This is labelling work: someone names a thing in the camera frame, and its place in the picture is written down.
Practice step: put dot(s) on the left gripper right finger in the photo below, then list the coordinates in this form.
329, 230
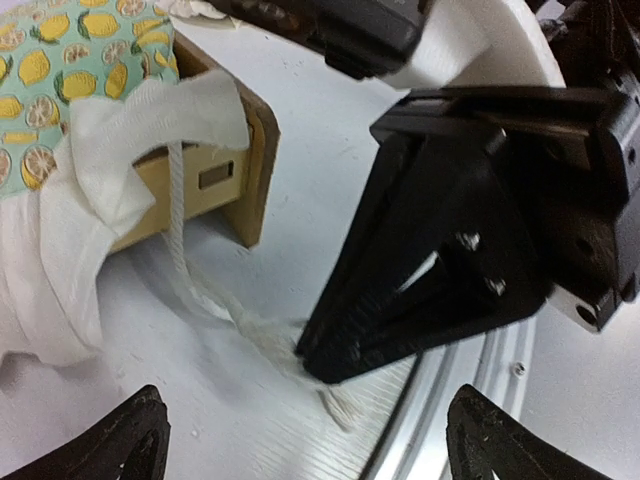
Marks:
484, 442

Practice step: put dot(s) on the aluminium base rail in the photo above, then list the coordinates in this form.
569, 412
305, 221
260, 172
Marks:
413, 444

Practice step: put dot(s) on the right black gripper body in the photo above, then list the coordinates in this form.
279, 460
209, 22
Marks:
573, 162

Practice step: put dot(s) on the wooden pet bed frame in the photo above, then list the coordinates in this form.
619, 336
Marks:
235, 183

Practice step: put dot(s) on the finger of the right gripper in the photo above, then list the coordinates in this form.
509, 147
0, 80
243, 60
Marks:
437, 252

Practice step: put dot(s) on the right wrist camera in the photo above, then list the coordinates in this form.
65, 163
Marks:
415, 44

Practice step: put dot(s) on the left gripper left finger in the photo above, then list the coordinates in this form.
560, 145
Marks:
131, 442

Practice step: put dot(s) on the lemon print ruffled mattress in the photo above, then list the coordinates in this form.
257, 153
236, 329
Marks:
87, 89

